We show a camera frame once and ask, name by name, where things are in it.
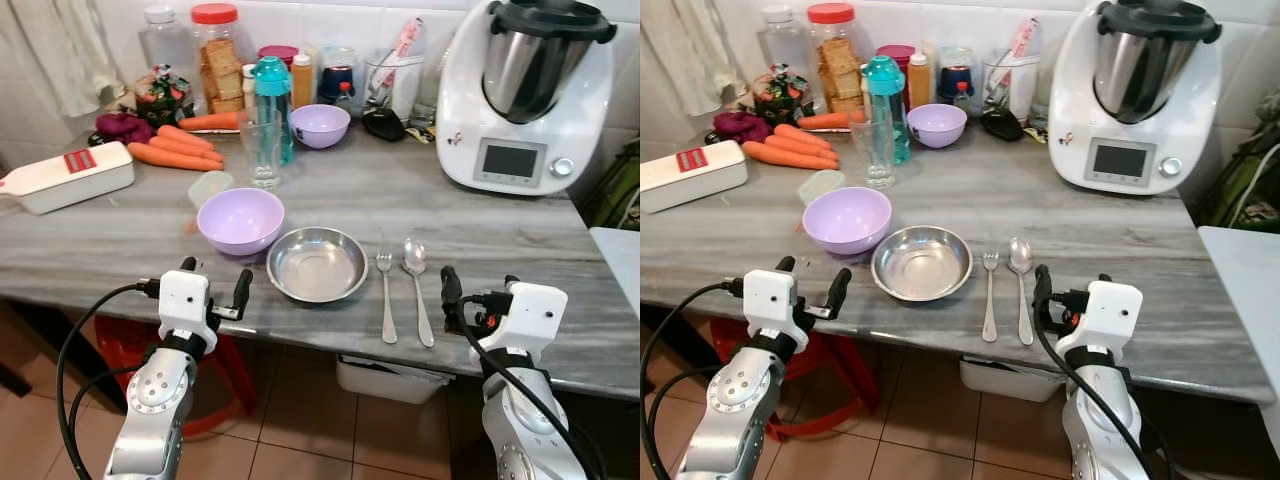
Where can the red lidded jar with rusks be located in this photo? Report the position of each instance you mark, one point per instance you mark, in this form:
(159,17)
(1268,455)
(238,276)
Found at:
(838,70)
(220,70)

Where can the wrapped red green bundle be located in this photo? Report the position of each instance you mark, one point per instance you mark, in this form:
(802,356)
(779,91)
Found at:
(163,97)
(782,97)

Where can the white plastic bin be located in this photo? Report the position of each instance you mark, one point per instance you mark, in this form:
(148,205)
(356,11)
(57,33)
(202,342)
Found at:
(390,382)
(1010,380)

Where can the white capped small bottle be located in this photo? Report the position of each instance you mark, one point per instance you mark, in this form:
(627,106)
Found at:
(249,85)

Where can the small purple plastic bowl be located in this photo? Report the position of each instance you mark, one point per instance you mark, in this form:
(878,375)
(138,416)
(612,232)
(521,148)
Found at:
(320,125)
(937,125)

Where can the stainless steel bowl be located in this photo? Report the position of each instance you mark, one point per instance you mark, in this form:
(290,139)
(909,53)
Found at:
(317,268)
(922,265)

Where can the small red capped bottle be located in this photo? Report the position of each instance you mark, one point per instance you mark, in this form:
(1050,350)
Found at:
(344,98)
(962,97)

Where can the pink lidded jar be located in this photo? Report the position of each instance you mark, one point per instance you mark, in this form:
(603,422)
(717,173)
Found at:
(897,52)
(280,52)

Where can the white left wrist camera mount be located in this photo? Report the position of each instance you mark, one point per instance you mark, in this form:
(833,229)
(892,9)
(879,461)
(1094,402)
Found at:
(183,300)
(770,300)

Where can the dark purple vegetable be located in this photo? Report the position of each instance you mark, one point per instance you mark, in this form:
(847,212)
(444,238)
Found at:
(740,126)
(123,128)

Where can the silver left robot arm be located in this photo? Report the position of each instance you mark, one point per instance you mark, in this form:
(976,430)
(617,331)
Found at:
(745,395)
(160,395)

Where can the clear glass bottle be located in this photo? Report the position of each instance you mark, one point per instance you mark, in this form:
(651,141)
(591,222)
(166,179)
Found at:
(430,85)
(1043,90)

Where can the black rounded object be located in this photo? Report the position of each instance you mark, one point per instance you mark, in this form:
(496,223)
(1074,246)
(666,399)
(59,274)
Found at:
(383,125)
(1002,124)

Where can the teal water bottle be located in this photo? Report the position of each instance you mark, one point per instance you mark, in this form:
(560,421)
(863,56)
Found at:
(272,80)
(885,80)

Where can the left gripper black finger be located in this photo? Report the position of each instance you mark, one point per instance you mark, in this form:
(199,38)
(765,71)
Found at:
(242,288)
(839,290)
(786,264)
(188,265)

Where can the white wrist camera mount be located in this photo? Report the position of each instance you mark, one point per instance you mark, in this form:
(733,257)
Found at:
(1110,310)
(770,300)
(183,300)
(535,310)

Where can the small translucent plastic container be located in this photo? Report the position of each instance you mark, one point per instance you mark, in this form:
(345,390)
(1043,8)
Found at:
(820,184)
(210,186)

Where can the orange carrot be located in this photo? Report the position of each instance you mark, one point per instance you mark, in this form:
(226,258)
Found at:
(185,136)
(785,156)
(810,150)
(825,121)
(210,122)
(170,158)
(190,149)
(802,135)

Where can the clear plastic jar white lid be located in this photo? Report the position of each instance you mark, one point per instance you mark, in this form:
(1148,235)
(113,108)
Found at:
(783,38)
(165,40)

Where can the glass jar dark blue contents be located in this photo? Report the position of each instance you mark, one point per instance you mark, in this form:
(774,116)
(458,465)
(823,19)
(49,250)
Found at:
(338,72)
(957,70)

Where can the large purple plastic bowl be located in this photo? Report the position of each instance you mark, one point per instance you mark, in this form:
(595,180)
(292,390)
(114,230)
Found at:
(847,220)
(240,220)

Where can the red plastic stool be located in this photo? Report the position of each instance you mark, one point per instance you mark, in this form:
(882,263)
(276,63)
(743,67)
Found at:
(235,375)
(850,385)

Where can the clear glass container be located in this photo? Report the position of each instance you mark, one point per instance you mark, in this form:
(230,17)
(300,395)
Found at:
(405,90)
(1022,90)

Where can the steel fork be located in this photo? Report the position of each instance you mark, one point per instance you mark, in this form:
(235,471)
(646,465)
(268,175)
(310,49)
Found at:
(386,300)
(990,300)

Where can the orange sauce bottle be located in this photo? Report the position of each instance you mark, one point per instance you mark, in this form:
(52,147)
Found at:
(302,85)
(920,85)

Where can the green bag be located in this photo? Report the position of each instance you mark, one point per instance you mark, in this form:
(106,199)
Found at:
(612,190)
(1240,170)

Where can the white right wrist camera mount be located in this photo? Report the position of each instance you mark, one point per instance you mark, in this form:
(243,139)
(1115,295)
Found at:
(535,310)
(1110,310)

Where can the small yellow black packet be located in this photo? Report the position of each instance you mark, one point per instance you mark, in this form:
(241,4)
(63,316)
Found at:
(1036,133)
(420,134)

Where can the white kitchen cooking machine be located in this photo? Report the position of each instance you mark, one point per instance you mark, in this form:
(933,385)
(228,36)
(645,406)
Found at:
(470,100)
(1075,100)

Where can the steel spoon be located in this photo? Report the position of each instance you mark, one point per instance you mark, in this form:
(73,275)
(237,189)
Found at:
(414,258)
(1019,256)

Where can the white hanging towel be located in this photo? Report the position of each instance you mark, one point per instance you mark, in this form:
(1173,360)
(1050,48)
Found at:
(60,50)
(690,50)

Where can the white slicer box red label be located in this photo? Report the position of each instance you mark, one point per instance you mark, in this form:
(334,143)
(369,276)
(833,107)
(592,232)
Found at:
(70,185)
(690,180)

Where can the red white long packet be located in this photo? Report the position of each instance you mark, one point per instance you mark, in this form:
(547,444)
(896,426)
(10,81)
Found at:
(1018,48)
(400,50)

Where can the clear glass tumbler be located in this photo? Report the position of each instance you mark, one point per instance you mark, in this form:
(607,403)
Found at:
(875,150)
(262,150)

